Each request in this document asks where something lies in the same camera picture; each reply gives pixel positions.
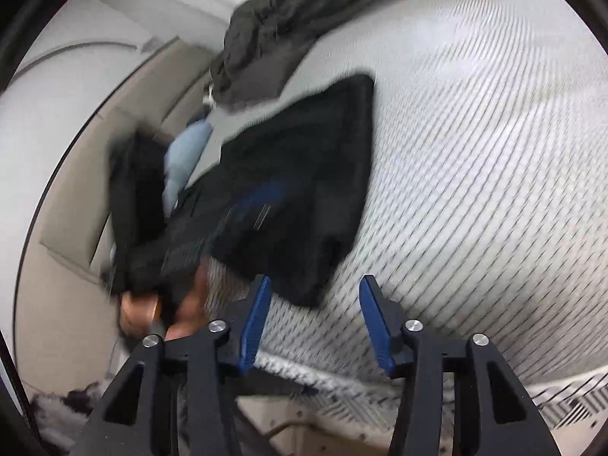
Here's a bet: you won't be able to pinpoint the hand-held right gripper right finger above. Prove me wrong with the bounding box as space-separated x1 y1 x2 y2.
359 274 564 456

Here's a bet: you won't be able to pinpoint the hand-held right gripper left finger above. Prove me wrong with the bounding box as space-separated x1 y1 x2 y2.
71 274 273 456

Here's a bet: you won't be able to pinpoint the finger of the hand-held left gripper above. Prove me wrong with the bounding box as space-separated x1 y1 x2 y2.
223 177 291 230

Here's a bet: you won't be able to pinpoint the black pants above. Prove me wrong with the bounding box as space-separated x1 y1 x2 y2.
209 73 377 307

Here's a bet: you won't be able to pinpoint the person's left hand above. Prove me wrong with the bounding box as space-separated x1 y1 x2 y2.
119 265 210 341

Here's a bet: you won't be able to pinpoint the light blue pillow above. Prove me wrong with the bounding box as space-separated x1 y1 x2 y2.
161 120 212 211

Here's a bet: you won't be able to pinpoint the beige padded headboard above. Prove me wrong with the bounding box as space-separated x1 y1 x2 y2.
40 38 215 287

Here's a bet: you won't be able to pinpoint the white patterned bed mattress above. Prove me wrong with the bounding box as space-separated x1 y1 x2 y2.
185 0 607 435

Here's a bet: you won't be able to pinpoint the dark grey blanket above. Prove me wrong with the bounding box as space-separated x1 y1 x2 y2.
209 0 516 113

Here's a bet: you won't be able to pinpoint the grey shaggy rug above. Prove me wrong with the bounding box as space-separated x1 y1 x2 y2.
30 379 103 455

